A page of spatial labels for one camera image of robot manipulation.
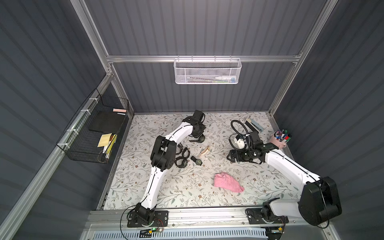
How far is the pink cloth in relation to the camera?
0.82 metres

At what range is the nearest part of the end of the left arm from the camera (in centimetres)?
79

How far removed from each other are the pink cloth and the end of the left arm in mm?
279
